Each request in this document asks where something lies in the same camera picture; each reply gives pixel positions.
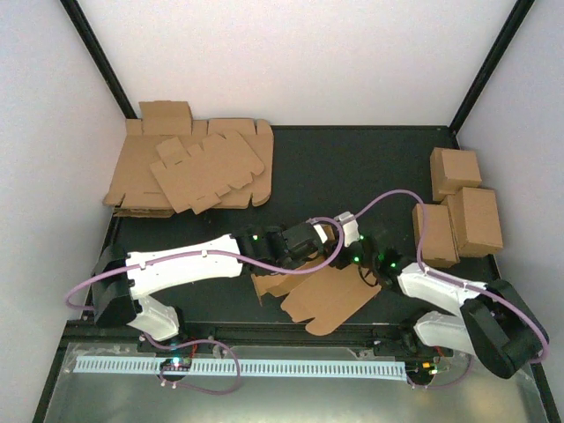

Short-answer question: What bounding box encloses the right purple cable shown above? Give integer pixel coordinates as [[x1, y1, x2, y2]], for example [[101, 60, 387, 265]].
[[352, 189, 551, 365]]

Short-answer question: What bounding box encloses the black frame post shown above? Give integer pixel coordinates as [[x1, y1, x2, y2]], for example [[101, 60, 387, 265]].
[[449, 0, 535, 136], [60, 0, 137, 119]]

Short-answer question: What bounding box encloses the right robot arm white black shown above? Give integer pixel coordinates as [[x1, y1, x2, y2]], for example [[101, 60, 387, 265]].
[[325, 235, 549, 379]]

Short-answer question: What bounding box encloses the folded cardboard box small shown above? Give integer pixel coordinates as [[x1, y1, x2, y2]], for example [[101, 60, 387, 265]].
[[412, 204, 460, 269]]

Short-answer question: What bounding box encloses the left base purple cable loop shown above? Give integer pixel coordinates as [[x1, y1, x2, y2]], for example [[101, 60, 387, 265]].
[[158, 338, 243, 395]]

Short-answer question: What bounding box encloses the left controller board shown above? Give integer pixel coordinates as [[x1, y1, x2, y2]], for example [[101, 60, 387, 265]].
[[160, 357, 192, 372]]

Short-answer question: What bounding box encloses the right black frame post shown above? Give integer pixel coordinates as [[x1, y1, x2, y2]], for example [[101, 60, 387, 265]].
[[449, 0, 535, 136]]

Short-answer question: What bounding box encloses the right controller board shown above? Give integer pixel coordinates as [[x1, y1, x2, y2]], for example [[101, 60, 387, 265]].
[[405, 360, 450, 377]]

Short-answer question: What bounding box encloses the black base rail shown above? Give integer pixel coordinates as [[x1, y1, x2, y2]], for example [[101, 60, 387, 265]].
[[59, 320, 454, 358]]

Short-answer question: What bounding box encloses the stack of flat cardboard blanks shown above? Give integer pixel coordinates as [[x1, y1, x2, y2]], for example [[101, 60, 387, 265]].
[[103, 100, 274, 218]]

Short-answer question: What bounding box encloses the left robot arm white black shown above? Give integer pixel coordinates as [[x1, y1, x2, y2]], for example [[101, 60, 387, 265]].
[[92, 222, 332, 352]]

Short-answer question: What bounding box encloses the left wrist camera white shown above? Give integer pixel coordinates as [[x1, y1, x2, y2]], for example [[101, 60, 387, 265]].
[[308, 219, 338, 244]]

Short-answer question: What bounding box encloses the white slotted cable duct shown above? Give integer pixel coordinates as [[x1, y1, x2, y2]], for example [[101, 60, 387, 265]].
[[72, 356, 407, 382]]

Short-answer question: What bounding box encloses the controller board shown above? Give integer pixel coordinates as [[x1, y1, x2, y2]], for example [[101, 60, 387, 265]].
[[405, 360, 450, 377], [160, 357, 192, 372]]

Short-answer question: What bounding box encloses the left black frame post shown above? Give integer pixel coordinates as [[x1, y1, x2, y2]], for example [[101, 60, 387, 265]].
[[60, 0, 137, 119]]

